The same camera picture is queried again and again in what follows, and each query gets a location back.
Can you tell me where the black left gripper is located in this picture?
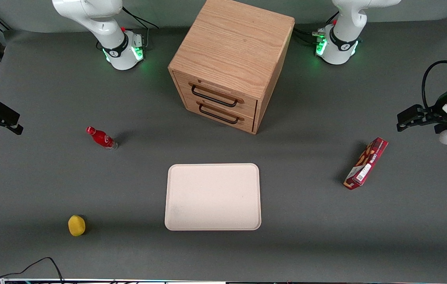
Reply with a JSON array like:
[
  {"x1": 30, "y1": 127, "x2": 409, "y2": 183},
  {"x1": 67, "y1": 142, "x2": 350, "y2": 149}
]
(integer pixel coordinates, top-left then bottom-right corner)
[{"x1": 397, "y1": 104, "x2": 447, "y2": 135}]

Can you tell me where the red coke bottle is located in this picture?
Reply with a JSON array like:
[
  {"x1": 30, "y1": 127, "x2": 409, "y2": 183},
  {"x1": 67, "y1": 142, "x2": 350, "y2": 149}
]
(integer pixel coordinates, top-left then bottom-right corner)
[{"x1": 86, "y1": 126, "x2": 119, "y2": 151}]

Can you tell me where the beige plastic tray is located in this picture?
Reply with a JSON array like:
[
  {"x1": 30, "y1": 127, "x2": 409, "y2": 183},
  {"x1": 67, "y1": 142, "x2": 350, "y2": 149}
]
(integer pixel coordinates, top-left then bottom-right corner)
[{"x1": 164, "y1": 163, "x2": 262, "y2": 231}]

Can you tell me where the red snack box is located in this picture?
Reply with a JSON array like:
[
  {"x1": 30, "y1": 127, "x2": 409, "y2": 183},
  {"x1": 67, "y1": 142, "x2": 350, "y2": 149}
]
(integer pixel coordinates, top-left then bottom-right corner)
[{"x1": 343, "y1": 137, "x2": 389, "y2": 191}]

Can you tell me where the yellow lemon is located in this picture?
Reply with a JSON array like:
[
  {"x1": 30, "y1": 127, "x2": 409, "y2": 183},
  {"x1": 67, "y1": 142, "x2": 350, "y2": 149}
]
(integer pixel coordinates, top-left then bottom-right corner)
[{"x1": 68, "y1": 215, "x2": 86, "y2": 237}]

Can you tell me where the wooden drawer front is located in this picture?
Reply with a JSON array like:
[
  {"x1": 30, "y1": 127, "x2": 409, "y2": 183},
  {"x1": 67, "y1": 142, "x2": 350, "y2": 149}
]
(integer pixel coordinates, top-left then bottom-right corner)
[
  {"x1": 173, "y1": 72, "x2": 258, "y2": 118},
  {"x1": 183, "y1": 95, "x2": 255, "y2": 133}
]

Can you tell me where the wooden drawer cabinet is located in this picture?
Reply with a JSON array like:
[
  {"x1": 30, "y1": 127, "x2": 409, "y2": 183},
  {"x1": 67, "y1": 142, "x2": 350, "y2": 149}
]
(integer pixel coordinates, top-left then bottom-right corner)
[{"x1": 168, "y1": 0, "x2": 296, "y2": 135}]

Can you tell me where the black left arm base cable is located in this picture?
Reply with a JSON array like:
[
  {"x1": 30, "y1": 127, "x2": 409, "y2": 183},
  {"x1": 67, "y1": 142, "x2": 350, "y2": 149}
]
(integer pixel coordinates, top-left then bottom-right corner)
[{"x1": 292, "y1": 12, "x2": 340, "y2": 47}]

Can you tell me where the black arm base cable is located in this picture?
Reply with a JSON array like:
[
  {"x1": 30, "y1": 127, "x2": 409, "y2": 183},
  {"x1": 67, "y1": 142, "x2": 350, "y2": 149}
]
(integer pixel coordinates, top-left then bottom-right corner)
[
  {"x1": 292, "y1": 12, "x2": 340, "y2": 47},
  {"x1": 122, "y1": 6, "x2": 160, "y2": 51}
]

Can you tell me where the black cable on table edge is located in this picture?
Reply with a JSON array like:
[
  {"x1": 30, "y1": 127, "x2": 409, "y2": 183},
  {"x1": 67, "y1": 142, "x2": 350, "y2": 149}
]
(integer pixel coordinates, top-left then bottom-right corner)
[{"x1": 0, "y1": 257, "x2": 65, "y2": 284}]

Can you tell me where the black right arm base cable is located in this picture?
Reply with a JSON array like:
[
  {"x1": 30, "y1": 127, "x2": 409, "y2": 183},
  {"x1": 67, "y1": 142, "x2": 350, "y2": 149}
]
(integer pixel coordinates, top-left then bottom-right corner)
[{"x1": 122, "y1": 6, "x2": 160, "y2": 51}]

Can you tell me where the black drawer handle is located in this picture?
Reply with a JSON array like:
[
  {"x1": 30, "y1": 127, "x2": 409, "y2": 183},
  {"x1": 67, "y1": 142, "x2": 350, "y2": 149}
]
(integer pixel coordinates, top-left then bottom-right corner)
[
  {"x1": 198, "y1": 103, "x2": 240, "y2": 125},
  {"x1": 191, "y1": 84, "x2": 238, "y2": 108}
]

